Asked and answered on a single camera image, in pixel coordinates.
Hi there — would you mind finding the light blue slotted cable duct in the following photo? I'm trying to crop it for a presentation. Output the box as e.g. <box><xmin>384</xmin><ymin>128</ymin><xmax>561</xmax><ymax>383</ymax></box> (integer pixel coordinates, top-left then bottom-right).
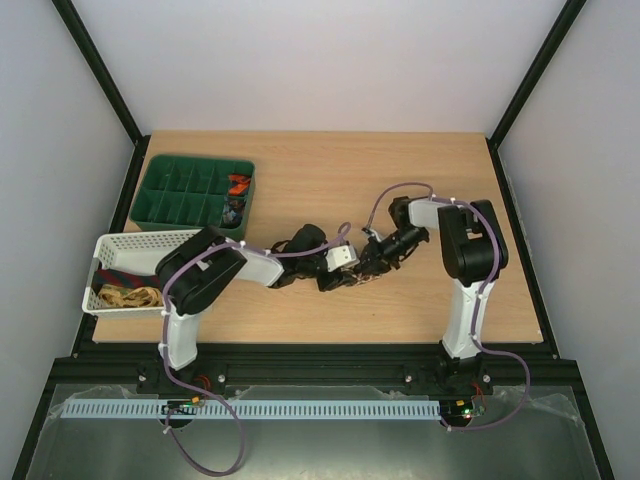
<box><xmin>60</xmin><ymin>399</ymin><xmax>441</xmax><ymax>421</ymax></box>

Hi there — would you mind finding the paisley patterned necktie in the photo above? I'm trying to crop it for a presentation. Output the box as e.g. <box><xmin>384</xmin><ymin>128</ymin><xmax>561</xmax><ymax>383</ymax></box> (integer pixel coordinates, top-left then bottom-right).
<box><xmin>344</xmin><ymin>260</ymin><xmax>399</xmax><ymax>287</ymax></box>

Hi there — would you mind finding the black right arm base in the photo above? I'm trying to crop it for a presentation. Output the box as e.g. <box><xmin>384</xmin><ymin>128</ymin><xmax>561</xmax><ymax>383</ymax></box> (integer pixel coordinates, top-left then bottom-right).
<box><xmin>403</xmin><ymin>350</ymin><xmax>492</xmax><ymax>397</ymax></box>

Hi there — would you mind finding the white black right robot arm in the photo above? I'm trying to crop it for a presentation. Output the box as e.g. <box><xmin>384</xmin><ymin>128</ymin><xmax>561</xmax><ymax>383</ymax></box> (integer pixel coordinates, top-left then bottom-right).
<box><xmin>385</xmin><ymin>197</ymin><xmax>509</xmax><ymax>392</ymax></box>

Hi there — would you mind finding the orange rolled tie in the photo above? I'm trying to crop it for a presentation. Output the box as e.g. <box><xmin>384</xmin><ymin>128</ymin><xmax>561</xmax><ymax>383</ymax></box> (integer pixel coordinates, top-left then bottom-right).
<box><xmin>227</xmin><ymin>174</ymin><xmax>252</xmax><ymax>197</ymax></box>

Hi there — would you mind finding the white perforated plastic basket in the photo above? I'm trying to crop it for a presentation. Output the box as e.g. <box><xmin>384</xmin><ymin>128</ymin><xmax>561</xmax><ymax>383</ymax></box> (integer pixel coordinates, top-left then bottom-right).
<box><xmin>82</xmin><ymin>229</ymin><xmax>199</xmax><ymax>318</ymax></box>

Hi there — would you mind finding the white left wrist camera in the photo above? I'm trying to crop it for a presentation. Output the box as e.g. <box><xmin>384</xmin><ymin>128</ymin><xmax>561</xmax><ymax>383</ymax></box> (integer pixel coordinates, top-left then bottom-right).
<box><xmin>325</xmin><ymin>244</ymin><xmax>359</xmax><ymax>272</ymax></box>

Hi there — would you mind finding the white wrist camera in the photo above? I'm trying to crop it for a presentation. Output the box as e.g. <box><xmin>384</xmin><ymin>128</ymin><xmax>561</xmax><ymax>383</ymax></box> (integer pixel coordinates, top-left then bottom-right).
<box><xmin>362</xmin><ymin>227</ymin><xmax>384</xmax><ymax>243</ymax></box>
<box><xmin>325</xmin><ymin>244</ymin><xmax>359</xmax><ymax>272</ymax></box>

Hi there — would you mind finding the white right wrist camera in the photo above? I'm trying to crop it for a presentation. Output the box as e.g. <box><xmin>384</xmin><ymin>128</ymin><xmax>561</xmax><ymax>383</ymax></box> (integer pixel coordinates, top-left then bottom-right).
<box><xmin>362</xmin><ymin>227</ymin><xmax>384</xmax><ymax>243</ymax></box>

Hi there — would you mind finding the green compartment organizer tray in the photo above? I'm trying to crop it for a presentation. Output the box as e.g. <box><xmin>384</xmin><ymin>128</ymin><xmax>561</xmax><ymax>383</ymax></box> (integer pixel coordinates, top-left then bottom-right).
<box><xmin>129</xmin><ymin>154</ymin><xmax>257</xmax><ymax>240</ymax></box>

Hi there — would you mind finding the tan patterned tie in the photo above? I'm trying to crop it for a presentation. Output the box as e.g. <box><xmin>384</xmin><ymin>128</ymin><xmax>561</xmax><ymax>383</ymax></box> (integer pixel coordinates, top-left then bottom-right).
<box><xmin>98</xmin><ymin>284</ymin><xmax>163</xmax><ymax>308</ymax></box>

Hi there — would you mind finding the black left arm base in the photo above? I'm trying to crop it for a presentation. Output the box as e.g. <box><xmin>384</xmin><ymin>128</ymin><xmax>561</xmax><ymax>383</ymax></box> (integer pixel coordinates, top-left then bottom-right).
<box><xmin>136</xmin><ymin>359</ymin><xmax>228</xmax><ymax>397</ymax></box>

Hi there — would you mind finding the black aluminium frame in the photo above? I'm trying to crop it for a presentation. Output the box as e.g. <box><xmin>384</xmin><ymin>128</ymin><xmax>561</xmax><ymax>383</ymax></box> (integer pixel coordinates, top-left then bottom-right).
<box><xmin>13</xmin><ymin>1</ymin><xmax>614</xmax><ymax>479</ymax></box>

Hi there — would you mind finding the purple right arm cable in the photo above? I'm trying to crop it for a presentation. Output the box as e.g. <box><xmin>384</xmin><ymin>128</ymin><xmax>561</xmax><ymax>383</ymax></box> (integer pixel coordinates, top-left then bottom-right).
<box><xmin>367</xmin><ymin>181</ymin><xmax>532</xmax><ymax>433</ymax></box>

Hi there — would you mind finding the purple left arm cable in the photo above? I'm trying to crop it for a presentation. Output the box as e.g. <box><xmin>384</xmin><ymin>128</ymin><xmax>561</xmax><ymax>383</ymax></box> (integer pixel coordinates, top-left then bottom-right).
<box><xmin>159</xmin><ymin>222</ymin><xmax>352</xmax><ymax>475</ymax></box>

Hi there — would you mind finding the dark blue rolled tie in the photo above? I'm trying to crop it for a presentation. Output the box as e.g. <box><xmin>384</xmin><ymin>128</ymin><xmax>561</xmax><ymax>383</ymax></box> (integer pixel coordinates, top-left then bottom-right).
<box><xmin>220</xmin><ymin>197</ymin><xmax>246</xmax><ymax>229</ymax></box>

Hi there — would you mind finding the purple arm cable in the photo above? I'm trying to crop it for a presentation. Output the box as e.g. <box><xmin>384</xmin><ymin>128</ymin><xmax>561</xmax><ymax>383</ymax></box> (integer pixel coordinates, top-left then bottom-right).
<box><xmin>367</xmin><ymin>181</ymin><xmax>532</xmax><ymax>433</ymax></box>
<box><xmin>159</xmin><ymin>222</ymin><xmax>352</xmax><ymax>475</ymax></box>

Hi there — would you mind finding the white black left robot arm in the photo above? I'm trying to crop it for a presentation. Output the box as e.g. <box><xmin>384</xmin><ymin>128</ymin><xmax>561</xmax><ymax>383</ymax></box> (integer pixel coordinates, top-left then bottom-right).
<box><xmin>155</xmin><ymin>224</ymin><xmax>391</xmax><ymax>370</ymax></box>

